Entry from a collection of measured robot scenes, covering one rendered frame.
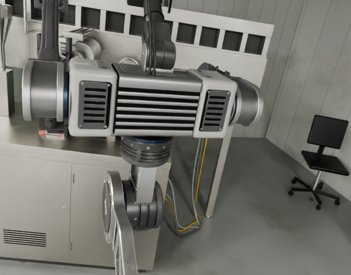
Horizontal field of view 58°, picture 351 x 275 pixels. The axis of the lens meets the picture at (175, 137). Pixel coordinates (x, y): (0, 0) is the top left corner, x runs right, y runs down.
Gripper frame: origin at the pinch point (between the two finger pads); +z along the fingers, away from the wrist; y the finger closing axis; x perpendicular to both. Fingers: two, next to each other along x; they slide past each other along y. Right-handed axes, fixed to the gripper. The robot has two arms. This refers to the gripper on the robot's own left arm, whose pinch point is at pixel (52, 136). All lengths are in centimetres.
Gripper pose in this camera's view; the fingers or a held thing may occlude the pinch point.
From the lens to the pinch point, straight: 153.9
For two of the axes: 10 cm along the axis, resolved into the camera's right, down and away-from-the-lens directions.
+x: 1.9, 8.1, -5.5
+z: -2.9, 5.9, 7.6
